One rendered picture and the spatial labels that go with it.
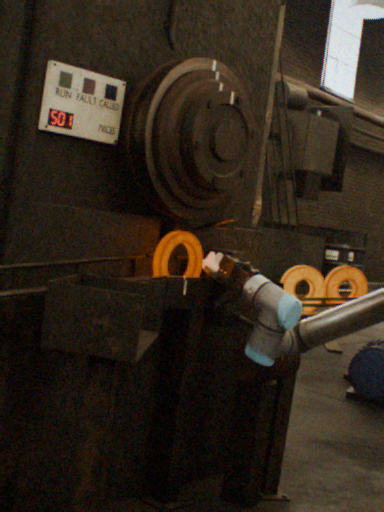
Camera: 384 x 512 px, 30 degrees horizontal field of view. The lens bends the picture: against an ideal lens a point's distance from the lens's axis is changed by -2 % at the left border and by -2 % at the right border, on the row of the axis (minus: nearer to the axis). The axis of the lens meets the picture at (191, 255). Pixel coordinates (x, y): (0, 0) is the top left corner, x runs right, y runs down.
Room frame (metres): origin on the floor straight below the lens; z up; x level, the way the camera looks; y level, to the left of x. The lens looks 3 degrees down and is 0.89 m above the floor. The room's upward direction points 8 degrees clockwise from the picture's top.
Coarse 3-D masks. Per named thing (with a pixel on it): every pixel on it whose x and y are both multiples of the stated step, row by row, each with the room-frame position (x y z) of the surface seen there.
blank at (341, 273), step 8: (336, 272) 2.38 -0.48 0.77; (344, 272) 2.39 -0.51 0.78; (352, 272) 2.39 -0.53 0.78; (360, 272) 2.40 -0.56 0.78; (328, 280) 2.38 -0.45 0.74; (336, 280) 2.38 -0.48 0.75; (344, 280) 2.39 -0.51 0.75; (352, 280) 2.39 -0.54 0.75; (360, 280) 2.40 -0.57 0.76; (328, 288) 2.38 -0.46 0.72; (336, 288) 2.38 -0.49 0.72; (360, 288) 2.40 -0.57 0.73; (328, 296) 2.38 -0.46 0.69; (336, 296) 2.38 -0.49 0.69; (352, 296) 2.41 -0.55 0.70; (360, 296) 2.40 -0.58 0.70
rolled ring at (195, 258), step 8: (176, 232) 2.12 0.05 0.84; (184, 232) 2.13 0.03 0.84; (168, 240) 2.09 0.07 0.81; (176, 240) 2.10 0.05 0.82; (184, 240) 2.13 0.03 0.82; (192, 240) 2.16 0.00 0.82; (160, 248) 2.08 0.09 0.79; (168, 248) 2.08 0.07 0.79; (192, 248) 2.17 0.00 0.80; (200, 248) 2.19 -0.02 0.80; (160, 256) 2.07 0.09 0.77; (168, 256) 2.09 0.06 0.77; (192, 256) 2.18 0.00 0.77; (200, 256) 2.19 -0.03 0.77; (152, 264) 2.08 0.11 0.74; (160, 264) 2.07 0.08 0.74; (192, 264) 2.19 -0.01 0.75; (200, 264) 2.19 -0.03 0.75; (160, 272) 2.07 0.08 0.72; (192, 272) 2.18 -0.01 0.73; (200, 272) 2.20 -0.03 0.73
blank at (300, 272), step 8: (288, 272) 2.35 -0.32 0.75; (296, 272) 2.35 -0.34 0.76; (304, 272) 2.35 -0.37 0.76; (312, 272) 2.36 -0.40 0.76; (280, 280) 2.36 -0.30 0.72; (288, 280) 2.34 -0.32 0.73; (296, 280) 2.35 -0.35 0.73; (312, 280) 2.36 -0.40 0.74; (320, 280) 2.37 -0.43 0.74; (288, 288) 2.34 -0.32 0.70; (312, 288) 2.37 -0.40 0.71; (320, 288) 2.37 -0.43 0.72; (296, 296) 2.35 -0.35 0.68; (312, 296) 2.36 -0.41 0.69; (320, 296) 2.37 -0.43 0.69; (304, 312) 2.36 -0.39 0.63
